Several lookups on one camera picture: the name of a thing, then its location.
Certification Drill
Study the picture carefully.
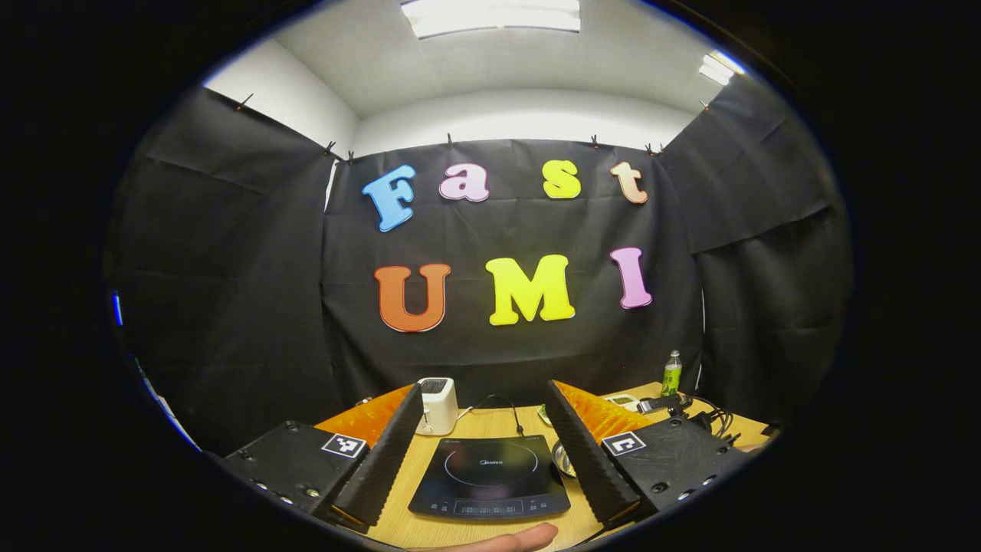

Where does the large ceiling light panel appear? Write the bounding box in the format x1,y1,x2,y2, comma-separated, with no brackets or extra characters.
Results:
400,0,582,39

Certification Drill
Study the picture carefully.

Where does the white toaster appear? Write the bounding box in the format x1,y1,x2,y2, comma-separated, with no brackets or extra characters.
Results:
415,376,459,436

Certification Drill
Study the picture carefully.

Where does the black backdrop cloth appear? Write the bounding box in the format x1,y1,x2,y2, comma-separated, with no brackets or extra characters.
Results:
107,73,853,457

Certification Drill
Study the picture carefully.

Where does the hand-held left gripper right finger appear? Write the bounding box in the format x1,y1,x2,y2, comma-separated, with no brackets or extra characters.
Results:
544,379,752,531

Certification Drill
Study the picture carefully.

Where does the black induction cooktop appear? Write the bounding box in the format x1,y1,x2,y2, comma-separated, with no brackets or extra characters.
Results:
408,435,572,522

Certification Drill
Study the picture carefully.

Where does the black power cable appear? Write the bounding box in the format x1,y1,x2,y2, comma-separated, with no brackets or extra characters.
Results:
469,393,525,438

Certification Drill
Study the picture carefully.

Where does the small ceiling light panel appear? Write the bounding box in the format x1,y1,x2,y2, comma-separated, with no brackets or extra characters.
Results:
697,50,746,87

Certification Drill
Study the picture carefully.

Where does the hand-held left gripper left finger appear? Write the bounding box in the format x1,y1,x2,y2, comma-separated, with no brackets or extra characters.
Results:
218,382,425,531

